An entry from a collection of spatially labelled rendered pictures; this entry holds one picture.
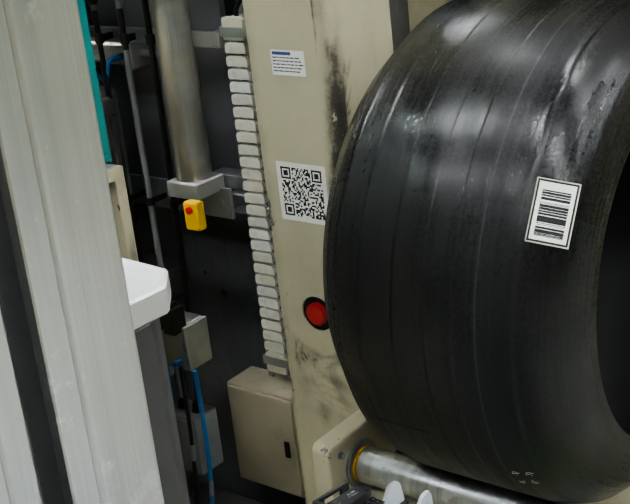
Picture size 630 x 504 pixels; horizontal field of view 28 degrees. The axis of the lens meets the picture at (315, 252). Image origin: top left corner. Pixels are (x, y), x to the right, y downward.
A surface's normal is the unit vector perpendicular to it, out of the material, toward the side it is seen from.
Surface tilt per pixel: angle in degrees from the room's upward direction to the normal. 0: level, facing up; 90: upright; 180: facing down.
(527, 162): 53
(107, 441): 90
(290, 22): 90
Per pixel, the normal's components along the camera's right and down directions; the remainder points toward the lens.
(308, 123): -0.60, 0.35
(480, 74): -0.42, -0.58
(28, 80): 0.75, 0.17
